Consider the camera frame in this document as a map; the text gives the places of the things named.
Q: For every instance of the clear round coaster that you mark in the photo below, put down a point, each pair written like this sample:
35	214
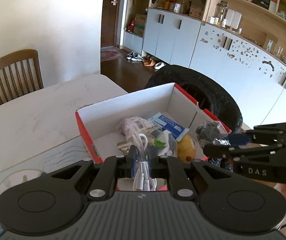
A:
10	182

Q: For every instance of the cardboard box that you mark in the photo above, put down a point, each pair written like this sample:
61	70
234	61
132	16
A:
140	23

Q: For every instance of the dark foil wrapper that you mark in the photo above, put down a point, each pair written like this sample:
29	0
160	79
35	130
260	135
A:
210	131

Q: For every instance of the yellow fruit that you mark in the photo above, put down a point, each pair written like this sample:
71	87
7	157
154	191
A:
185	147

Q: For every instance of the crumpled gold wrapper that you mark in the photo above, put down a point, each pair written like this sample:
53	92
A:
123	147

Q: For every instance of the blue white packet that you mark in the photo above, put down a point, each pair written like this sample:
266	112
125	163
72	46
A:
169	125

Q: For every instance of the tall glass jar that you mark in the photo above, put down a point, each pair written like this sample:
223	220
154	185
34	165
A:
221	13

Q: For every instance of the white slipper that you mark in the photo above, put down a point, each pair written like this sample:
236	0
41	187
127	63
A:
159	65

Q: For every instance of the brown wooden chair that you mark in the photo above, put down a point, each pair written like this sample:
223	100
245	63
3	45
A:
13	57

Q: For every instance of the red patterned rug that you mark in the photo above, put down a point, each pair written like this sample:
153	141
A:
110	54

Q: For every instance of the patterned crumpled wrapper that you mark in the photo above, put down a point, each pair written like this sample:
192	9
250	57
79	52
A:
133	126

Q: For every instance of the white marble desktop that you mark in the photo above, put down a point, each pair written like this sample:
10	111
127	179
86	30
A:
33	120

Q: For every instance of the white canister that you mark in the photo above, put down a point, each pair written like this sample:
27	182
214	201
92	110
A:
233	18

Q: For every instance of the brown door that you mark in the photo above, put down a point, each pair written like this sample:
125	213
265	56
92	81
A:
108	25

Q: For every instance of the grey sneaker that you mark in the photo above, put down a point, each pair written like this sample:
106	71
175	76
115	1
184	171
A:
131	55
139	58

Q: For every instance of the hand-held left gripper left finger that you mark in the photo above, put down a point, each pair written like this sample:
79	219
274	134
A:
133	160

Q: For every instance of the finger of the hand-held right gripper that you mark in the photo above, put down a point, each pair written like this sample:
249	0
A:
237	138
223	150

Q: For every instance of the white grey snack bag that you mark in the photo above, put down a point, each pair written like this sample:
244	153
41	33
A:
169	142

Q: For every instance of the black tyre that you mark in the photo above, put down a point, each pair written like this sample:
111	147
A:
208	87

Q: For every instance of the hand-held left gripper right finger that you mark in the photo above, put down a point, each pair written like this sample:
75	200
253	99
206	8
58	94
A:
151	162

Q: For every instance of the red shoe box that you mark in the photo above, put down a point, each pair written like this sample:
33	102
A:
123	105

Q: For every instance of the red bottle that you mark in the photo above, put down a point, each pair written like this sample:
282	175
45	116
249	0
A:
132	25

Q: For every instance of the white wooden wall cabinet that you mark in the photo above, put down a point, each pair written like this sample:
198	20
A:
208	47

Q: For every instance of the orange slippers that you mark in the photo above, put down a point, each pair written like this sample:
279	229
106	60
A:
148	63

